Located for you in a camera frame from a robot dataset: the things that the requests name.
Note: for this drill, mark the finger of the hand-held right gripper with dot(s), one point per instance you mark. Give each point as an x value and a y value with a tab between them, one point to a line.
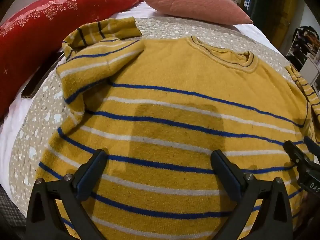
313	146
298	156

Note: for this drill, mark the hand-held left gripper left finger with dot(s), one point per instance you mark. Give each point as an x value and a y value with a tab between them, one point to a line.
93	164

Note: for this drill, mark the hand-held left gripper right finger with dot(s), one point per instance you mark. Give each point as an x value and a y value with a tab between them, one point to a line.
225	173

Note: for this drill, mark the yellow striped sweater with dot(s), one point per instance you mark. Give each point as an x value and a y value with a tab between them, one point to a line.
175	80

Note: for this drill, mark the beige dotted blanket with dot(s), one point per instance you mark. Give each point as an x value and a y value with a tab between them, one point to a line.
37	120

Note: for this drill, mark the white cluttered shelf unit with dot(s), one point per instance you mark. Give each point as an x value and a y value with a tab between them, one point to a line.
306	47

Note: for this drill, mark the black tablet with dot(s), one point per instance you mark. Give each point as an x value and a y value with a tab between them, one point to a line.
41	76

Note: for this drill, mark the red floral pillow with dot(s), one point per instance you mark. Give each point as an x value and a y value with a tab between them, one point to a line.
32	37

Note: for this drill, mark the brown wooden door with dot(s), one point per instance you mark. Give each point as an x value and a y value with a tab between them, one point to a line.
270	12

